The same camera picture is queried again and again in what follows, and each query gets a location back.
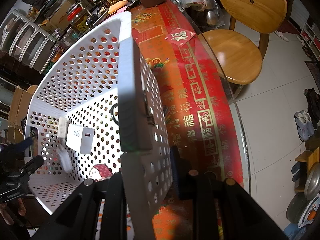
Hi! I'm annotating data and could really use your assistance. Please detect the red white cartoon charger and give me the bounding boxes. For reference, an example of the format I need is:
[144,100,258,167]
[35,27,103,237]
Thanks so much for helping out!
[89,164,113,182]

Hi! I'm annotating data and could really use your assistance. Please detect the white 65W charger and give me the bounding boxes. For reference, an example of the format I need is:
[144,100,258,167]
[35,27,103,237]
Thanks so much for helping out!
[66,124,94,154]

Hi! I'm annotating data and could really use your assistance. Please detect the white perforated plastic basket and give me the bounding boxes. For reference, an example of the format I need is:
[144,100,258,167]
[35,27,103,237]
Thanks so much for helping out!
[27,11,172,239]

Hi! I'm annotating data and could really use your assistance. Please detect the white charger with prongs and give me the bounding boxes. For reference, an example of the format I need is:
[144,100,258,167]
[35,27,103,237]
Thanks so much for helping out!
[57,116,69,141]

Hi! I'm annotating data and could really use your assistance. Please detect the small white charger cube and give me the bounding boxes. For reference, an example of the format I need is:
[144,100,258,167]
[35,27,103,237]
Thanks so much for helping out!
[56,145,73,173]

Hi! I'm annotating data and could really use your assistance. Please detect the cardboard box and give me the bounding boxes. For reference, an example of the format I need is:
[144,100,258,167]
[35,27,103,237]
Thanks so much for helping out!
[7,85,37,143]

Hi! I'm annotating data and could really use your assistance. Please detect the metal pots on floor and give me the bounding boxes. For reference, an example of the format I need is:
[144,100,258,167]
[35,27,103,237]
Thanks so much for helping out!
[286,162,319,229]

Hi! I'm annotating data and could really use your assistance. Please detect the red floral tablecloth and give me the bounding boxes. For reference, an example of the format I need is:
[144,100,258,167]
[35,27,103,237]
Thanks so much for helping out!
[97,0,245,240]

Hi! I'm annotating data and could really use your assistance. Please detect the white plastic drawer tower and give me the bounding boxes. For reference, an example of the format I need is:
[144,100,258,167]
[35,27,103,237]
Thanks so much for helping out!
[1,9,56,74]

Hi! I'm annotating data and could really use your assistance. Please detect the blue slippers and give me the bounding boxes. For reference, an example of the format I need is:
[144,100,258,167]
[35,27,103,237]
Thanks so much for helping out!
[294,110,315,141]

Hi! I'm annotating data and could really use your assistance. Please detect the glass pickle jar red lid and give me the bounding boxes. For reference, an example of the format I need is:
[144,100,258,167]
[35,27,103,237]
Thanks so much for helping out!
[67,7,90,33]

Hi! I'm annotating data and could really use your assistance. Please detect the white bookshelf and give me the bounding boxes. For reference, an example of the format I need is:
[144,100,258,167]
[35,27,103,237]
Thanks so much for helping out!
[300,22,319,62]

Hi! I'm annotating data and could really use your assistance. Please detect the wooden chair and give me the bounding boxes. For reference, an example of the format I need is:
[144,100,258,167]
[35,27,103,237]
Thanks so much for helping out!
[203,0,287,97]

